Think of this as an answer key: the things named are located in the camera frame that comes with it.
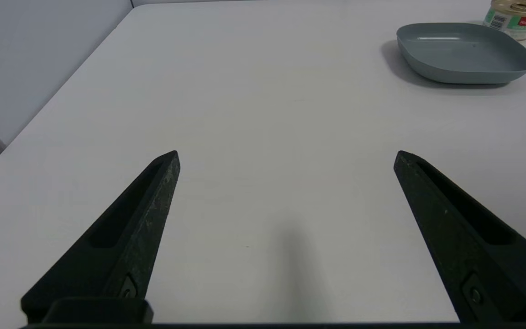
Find grey square dish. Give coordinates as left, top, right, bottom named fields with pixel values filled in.
left=396, top=22, right=526, bottom=85

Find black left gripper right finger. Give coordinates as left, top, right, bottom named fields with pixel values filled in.
left=393, top=150, right=526, bottom=324

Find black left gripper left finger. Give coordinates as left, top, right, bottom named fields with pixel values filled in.
left=21, top=150, right=181, bottom=323

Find small pet food tin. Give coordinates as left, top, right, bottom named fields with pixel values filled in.
left=483, top=0, right=526, bottom=42

